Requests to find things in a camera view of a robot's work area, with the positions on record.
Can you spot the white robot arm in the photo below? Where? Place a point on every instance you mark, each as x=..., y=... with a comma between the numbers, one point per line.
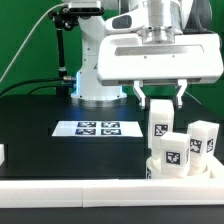
x=160, y=42

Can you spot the white round stool seat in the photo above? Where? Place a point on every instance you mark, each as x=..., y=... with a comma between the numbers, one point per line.
x=153, y=171

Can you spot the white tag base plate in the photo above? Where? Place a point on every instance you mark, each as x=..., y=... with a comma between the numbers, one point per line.
x=97, y=129

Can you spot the white block at left edge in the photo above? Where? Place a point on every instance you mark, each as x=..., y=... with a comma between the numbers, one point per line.
x=2, y=154

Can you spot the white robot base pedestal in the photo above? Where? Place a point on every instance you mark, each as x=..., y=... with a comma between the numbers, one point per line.
x=88, y=91

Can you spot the grey depth camera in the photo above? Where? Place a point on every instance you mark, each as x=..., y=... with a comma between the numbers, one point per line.
x=85, y=7

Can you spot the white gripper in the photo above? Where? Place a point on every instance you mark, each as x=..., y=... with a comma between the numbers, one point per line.
x=125, y=60

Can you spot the white L-shaped obstacle frame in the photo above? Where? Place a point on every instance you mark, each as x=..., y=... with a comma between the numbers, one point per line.
x=118, y=193

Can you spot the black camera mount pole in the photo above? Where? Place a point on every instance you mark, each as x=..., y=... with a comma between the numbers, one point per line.
x=63, y=21

